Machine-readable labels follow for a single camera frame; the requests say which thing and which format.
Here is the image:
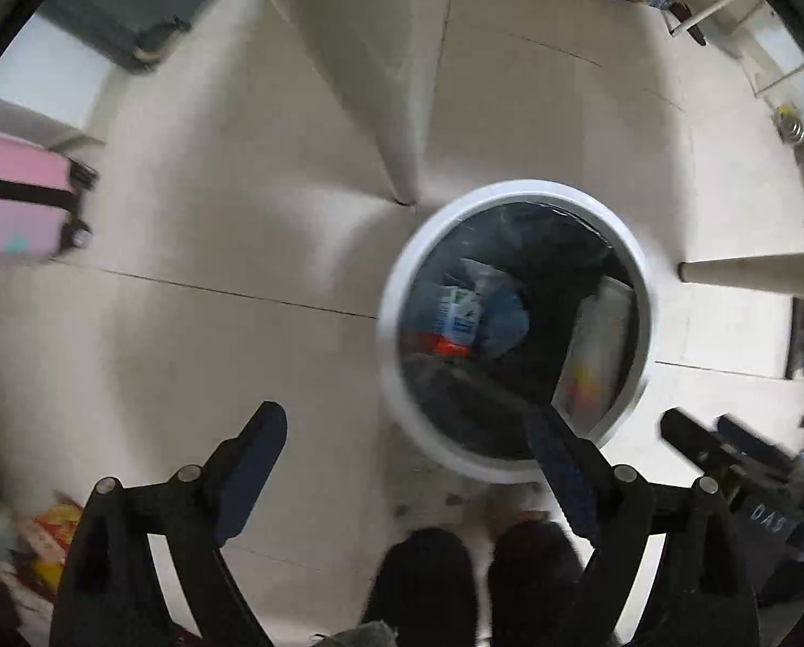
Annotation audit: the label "white metal frame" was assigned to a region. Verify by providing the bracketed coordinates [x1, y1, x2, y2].
[668, 0, 804, 97]

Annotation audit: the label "pink suitcase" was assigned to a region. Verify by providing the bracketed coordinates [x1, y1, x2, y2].
[0, 125, 99, 264]

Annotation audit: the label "round metal cans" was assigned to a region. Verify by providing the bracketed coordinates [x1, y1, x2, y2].
[772, 102, 804, 166]

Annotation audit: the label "white table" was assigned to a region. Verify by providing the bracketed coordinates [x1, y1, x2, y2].
[236, 0, 804, 301]

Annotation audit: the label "white cabinet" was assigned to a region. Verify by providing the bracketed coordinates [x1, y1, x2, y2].
[0, 13, 116, 149]

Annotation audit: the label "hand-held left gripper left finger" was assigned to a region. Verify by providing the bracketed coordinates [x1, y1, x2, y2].
[50, 401, 288, 647]

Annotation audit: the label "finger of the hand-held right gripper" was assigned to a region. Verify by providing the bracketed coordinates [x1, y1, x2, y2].
[659, 408, 736, 483]
[715, 416, 795, 467]

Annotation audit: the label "colourful snack packets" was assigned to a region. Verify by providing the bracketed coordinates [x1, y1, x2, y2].
[11, 492, 86, 597]

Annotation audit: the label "black bin liner bag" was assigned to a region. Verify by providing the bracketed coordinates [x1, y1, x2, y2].
[402, 201, 645, 463]

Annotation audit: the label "long white pink box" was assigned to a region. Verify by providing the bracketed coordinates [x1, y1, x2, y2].
[553, 279, 638, 429]

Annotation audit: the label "red wrapper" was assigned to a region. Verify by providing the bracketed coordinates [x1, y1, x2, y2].
[402, 332, 473, 360]

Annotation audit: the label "grey suitcase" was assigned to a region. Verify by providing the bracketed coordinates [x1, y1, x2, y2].
[38, 0, 244, 72]

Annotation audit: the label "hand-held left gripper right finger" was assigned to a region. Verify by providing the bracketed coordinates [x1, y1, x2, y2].
[526, 404, 760, 647]

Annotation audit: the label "blue plastic wrapper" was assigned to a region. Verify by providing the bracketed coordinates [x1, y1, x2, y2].
[472, 270, 534, 360]

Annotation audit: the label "white round trash bin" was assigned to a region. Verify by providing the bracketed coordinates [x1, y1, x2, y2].
[376, 178, 659, 484]

